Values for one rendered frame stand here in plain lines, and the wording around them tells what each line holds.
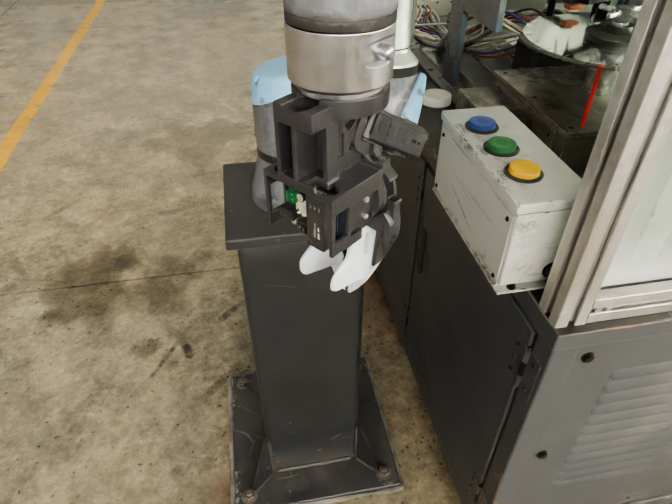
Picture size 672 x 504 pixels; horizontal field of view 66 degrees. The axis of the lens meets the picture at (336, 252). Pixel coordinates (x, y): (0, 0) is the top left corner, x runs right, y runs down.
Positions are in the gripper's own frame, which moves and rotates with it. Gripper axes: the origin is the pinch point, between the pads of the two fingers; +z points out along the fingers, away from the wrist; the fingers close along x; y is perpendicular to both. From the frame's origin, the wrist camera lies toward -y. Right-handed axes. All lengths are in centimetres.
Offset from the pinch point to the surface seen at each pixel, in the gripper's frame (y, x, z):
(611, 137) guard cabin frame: -25.4, 13.3, -9.4
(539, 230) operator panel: -27.1, 8.7, 5.6
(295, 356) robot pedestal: -16, -27, 48
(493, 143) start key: -34.7, -2.7, 0.3
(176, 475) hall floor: 6, -49, 91
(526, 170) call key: -30.6, 4.0, 0.3
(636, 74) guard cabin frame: -25.7, 13.4, -15.9
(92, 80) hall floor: -118, -308, 91
